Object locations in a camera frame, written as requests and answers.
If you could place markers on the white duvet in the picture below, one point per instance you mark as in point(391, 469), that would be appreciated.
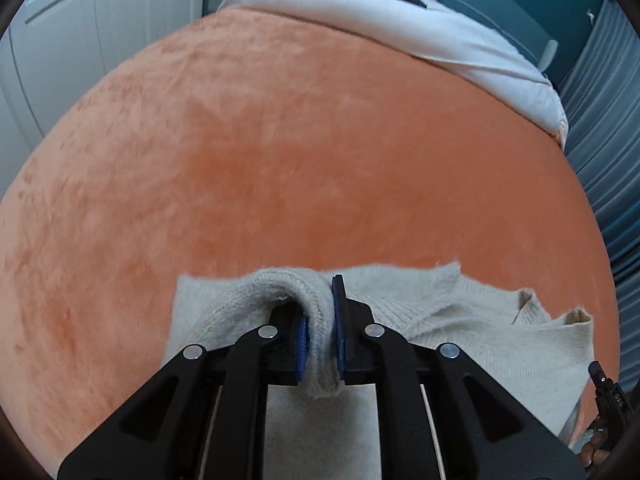
point(400, 25)

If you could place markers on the cream knit sweater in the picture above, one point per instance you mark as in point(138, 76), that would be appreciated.
point(450, 310)

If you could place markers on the person's right hand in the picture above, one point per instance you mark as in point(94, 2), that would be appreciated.
point(592, 452)

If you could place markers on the blue pleated curtain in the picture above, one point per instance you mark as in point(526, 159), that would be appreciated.
point(600, 135)

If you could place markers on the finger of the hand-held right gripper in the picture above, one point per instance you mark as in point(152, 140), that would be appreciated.
point(607, 395)

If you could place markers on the grey mesh basket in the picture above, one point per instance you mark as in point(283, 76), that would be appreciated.
point(211, 2)

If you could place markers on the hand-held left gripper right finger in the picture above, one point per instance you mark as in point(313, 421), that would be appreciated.
point(341, 345)

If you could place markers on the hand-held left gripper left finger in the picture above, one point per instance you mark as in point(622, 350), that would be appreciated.
point(300, 352)

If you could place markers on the orange plush blanket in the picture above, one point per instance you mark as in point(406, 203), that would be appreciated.
point(250, 160)

